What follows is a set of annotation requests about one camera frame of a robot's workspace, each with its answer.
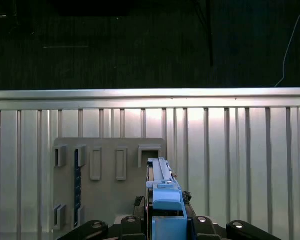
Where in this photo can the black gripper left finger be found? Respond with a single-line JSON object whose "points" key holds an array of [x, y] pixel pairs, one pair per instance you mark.
{"points": [[137, 227]]}

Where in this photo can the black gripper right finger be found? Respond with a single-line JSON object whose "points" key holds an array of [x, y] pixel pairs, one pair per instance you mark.
{"points": [[202, 227]]}

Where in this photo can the blue RAM stick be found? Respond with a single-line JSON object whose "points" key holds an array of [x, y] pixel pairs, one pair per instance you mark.
{"points": [[77, 187]]}

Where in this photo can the grey parts rack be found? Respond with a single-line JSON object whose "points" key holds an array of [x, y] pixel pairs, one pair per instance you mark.
{"points": [[107, 195]]}

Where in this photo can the hard disk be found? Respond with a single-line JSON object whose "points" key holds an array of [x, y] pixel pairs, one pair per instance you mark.
{"points": [[165, 200]]}

